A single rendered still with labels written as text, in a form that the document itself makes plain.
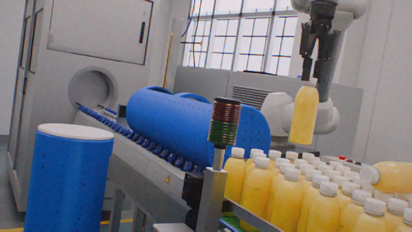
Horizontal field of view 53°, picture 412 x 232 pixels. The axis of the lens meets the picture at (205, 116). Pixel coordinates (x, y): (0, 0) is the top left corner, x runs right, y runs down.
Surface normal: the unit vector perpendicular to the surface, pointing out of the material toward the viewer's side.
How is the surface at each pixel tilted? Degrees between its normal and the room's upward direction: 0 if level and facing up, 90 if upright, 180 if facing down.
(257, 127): 90
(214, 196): 90
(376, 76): 90
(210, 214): 90
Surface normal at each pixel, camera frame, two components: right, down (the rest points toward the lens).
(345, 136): 0.60, 0.15
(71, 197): 0.36, 0.13
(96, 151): 0.76, 0.17
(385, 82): -0.78, -0.07
